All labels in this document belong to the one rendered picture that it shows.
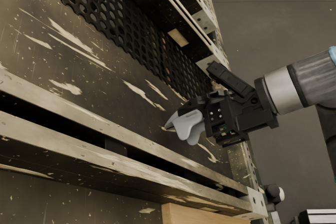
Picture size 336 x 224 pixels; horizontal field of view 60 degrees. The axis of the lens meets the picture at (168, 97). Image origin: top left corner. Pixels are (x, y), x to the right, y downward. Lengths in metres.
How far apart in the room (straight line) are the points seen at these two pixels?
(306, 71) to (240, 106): 0.12
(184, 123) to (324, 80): 0.24
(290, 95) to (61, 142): 0.34
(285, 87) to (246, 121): 0.08
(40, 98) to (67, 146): 0.05
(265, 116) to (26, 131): 0.36
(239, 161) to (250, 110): 0.43
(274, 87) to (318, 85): 0.06
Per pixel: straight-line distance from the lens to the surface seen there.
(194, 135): 0.58
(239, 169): 0.92
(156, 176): 0.40
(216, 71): 0.56
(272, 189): 1.04
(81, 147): 0.31
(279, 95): 0.49
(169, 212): 0.52
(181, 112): 0.55
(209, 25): 1.15
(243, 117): 0.51
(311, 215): 1.71
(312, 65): 0.49
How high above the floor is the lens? 1.74
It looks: 58 degrees down
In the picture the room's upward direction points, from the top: straight up
